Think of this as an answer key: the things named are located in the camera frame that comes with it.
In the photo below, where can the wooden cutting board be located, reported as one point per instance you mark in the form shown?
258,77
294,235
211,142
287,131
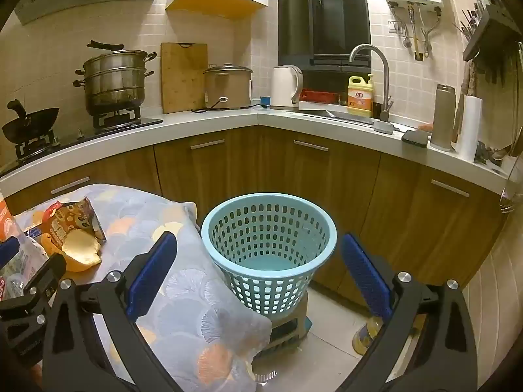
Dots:
182,77

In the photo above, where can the grey leaf-print cloth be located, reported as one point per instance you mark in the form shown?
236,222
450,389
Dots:
135,212

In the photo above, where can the grey plastic stool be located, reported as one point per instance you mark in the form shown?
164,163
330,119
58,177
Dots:
294,326

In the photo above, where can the yellow oil bottle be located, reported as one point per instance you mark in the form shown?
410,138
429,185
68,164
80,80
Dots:
365,337

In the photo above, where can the light blue plastic basket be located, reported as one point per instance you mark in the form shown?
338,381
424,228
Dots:
269,267

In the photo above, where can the steel sink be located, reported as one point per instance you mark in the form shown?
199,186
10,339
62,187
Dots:
327,113

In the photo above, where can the black wok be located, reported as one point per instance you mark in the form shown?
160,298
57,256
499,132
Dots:
30,124

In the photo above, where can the small grey holder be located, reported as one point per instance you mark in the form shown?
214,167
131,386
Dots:
383,127

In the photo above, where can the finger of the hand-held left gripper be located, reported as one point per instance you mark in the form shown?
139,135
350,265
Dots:
8,251
47,273

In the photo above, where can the steel thermos flask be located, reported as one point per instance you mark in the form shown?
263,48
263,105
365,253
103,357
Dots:
442,118

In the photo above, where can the yellow detergent bottle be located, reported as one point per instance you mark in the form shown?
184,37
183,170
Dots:
359,98

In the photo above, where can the wall socket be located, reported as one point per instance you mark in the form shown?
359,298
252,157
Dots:
395,27

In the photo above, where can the white electric kettle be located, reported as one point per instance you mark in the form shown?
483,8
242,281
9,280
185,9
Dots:
284,88

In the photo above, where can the red box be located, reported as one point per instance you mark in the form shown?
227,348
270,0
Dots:
322,97

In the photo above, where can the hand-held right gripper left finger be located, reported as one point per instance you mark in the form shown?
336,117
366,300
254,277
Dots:
151,273

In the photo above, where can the small blue cup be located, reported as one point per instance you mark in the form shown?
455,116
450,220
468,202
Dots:
266,102

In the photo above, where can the wooden lower cabinet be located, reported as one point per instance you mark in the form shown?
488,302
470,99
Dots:
253,167

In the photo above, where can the brown snack bag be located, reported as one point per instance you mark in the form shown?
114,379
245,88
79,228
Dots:
69,216

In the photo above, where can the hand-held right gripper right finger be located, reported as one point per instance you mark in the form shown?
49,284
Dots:
363,269

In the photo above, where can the dark smartphone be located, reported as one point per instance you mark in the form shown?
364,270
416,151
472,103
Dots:
414,138

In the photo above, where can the dark window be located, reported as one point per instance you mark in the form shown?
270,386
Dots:
327,12

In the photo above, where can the large orange peel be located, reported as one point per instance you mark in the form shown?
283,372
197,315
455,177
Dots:
81,251

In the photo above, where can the steel kitchen faucet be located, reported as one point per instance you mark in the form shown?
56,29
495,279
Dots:
384,85

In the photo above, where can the white paper towel roll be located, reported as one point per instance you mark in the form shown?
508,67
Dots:
469,130

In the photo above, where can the black knife rack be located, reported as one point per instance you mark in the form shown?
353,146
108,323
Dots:
490,32

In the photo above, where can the steel steamer pot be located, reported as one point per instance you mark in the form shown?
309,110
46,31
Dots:
114,81

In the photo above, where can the black gas stove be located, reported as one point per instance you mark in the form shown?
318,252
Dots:
122,124

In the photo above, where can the orange and white paper cup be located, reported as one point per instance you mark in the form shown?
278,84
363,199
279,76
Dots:
4,216

